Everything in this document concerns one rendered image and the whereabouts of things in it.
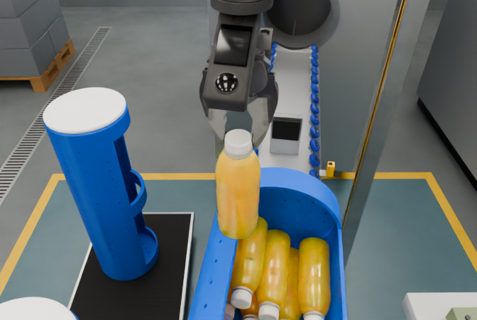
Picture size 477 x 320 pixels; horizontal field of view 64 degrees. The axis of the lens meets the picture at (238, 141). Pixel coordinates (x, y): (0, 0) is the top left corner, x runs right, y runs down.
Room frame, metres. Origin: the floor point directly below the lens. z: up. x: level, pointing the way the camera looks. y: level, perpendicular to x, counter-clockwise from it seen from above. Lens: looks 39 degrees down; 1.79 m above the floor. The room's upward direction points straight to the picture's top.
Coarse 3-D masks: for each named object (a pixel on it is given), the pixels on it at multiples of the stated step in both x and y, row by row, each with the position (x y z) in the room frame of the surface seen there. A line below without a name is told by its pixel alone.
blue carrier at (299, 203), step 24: (264, 168) 0.60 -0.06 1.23; (288, 168) 0.59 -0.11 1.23; (264, 192) 0.59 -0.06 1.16; (288, 192) 0.59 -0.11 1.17; (312, 192) 0.54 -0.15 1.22; (216, 216) 0.53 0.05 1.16; (264, 216) 0.59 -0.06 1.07; (288, 216) 0.58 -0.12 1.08; (312, 216) 0.58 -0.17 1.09; (336, 216) 0.52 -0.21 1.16; (216, 240) 0.45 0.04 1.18; (336, 240) 0.51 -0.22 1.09; (216, 264) 0.39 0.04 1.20; (336, 264) 0.46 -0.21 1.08; (216, 288) 0.33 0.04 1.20; (336, 288) 0.41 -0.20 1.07; (192, 312) 0.32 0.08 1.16; (216, 312) 0.29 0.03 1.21; (240, 312) 0.41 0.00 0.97; (336, 312) 0.36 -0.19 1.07
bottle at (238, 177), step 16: (224, 160) 0.40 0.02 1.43; (240, 160) 0.40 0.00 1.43; (256, 160) 0.41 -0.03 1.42; (224, 176) 0.39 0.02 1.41; (240, 176) 0.38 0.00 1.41; (256, 176) 0.40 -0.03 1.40; (224, 192) 0.39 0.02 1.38; (240, 192) 0.38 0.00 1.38; (256, 192) 0.40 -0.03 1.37; (224, 208) 0.39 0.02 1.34; (240, 208) 0.38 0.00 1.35; (256, 208) 0.40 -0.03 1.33; (224, 224) 0.39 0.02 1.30; (240, 224) 0.38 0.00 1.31; (256, 224) 0.40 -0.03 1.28
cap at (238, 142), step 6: (228, 132) 0.43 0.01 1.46; (234, 132) 0.43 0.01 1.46; (240, 132) 0.43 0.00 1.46; (246, 132) 0.43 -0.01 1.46; (228, 138) 0.41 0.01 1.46; (234, 138) 0.41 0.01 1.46; (240, 138) 0.41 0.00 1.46; (246, 138) 0.41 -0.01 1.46; (228, 144) 0.40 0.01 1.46; (234, 144) 0.40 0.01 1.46; (240, 144) 0.40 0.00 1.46; (246, 144) 0.40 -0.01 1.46; (228, 150) 0.40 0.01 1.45; (234, 150) 0.40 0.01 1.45; (240, 150) 0.40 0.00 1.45; (246, 150) 0.40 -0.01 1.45
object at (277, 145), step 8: (272, 120) 1.00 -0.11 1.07; (280, 120) 0.98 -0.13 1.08; (288, 120) 0.98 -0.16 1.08; (296, 120) 0.98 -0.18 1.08; (272, 128) 1.00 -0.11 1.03; (280, 128) 0.98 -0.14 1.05; (288, 128) 0.97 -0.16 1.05; (296, 128) 0.97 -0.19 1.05; (272, 136) 0.98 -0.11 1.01; (280, 136) 0.98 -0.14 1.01; (288, 136) 0.97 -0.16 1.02; (296, 136) 0.97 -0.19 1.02; (272, 144) 1.00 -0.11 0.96; (280, 144) 0.99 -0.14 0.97; (288, 144) 0.99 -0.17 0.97; (296, 144) 0.98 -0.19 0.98; (272, 152) 1.00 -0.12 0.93; (280, 152) 0.99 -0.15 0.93; (288, 152) 0.99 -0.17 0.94; (296, 152) 0.98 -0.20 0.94
